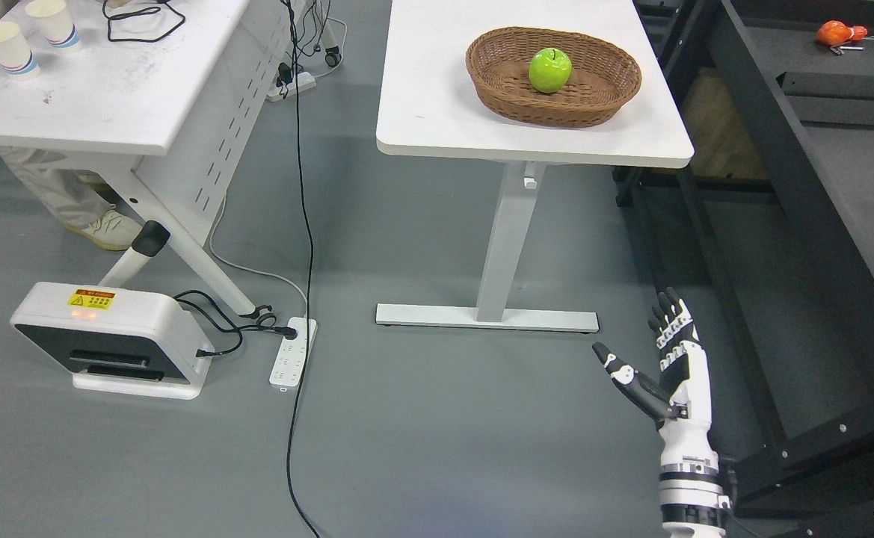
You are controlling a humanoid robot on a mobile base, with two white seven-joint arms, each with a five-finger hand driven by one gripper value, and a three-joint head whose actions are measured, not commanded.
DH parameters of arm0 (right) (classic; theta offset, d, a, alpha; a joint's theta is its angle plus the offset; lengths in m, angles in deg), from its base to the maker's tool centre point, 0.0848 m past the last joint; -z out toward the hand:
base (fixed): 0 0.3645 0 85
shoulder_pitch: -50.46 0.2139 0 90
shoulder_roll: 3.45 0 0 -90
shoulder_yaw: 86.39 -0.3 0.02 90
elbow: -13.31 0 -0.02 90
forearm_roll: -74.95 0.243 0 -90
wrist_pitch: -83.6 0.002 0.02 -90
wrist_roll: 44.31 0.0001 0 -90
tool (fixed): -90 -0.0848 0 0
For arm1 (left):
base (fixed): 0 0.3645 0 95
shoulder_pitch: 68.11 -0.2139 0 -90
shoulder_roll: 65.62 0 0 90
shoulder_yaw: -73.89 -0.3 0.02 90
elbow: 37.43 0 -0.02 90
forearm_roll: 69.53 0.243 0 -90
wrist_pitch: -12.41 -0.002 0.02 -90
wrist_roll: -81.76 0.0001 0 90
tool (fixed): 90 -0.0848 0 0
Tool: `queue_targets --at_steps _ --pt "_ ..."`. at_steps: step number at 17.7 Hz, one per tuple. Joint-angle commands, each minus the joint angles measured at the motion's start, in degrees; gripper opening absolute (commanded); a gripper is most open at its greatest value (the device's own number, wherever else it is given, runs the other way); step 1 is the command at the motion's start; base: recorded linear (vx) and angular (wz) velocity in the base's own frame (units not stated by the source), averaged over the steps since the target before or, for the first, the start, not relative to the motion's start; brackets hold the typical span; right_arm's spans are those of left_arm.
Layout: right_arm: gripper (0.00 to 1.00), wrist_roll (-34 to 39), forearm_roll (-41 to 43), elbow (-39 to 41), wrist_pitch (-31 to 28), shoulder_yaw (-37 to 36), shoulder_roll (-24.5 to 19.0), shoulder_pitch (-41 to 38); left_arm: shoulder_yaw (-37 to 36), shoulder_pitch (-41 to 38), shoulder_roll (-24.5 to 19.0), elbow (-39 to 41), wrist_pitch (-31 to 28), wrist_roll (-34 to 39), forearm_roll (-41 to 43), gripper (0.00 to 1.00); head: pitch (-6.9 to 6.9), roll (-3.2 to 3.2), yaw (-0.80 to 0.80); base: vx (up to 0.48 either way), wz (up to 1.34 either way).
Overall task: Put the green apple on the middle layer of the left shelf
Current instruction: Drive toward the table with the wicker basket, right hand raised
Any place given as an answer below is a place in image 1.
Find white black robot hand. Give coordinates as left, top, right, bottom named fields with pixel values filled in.
left=591, top=287, right=713, bottom=437

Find green apple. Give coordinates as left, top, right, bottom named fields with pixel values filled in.
left=528, top=47, right=573, bottom=94

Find black metal shelf rack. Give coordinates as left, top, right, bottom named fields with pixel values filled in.
left=617, top=1, right=874, bottom=537

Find brown wicker basket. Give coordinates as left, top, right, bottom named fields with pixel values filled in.
left=465, top=27, right=641, bottom=127

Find white standing desk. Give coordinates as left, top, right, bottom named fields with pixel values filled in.
left=376, top=1, right=694, bottom=333

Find white floor power strip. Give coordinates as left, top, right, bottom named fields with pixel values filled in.
left=268, top=317, right=318, bottom=392

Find far white power strip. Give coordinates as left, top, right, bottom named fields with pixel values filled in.
left=266, top=71, right=317, bottom=102

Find white box machine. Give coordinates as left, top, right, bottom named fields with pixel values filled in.
left=10, top=282, right=214, bottom=401

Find white sneaker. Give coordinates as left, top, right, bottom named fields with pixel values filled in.
left=64, top=210, right=143, bottom=252

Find white perforated-panel table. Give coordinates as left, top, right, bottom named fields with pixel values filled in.
left=0, top=1, right=304, bottom=318

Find person leg beige trousers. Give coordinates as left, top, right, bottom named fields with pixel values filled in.
left=0, top=146, right=112, bottom=229

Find paper cup farther back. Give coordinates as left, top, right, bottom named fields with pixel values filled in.
left=25, top=0, right=82, bottom=55

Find paper cup near edge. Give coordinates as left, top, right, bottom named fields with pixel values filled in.
left=0, top=21, right=41, bottom=81

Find long black power cable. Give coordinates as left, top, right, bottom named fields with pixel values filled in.
left=281, top=0, right=322, bottom=538

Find black coiled cable on table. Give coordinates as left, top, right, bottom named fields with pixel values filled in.
left=102, top=0, right=187, bottom=43

